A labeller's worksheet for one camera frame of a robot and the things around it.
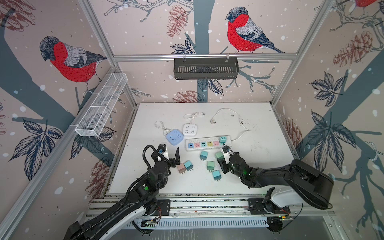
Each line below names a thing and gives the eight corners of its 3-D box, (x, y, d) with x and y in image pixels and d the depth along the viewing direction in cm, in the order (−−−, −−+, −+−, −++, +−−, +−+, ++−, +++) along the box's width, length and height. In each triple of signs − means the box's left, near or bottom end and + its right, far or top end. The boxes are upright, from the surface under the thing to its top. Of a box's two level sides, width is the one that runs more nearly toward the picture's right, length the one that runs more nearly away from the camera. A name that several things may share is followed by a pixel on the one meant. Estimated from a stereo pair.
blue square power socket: (164, 138, 102) (164, 136, 100) (176, 129, 106) (175, 127, 105) (174, 147, 97) (173, 145, 95) (185, 137, 102) (185, 135, 100)
